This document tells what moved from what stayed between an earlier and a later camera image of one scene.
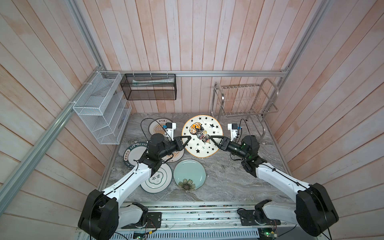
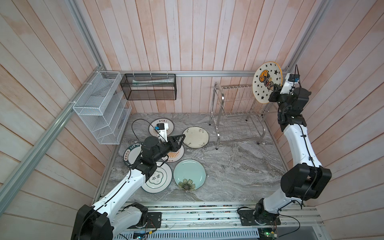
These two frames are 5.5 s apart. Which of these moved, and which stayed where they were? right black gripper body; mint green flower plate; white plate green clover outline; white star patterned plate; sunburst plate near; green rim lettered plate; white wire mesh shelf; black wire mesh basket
Moved: right black gripper body; white star patterned plate
Stayed: sunburst plate near; green rim lettered plate; white plate green clover outline; mint green flower plate; white wire mesh shelf; black wire mesh basket
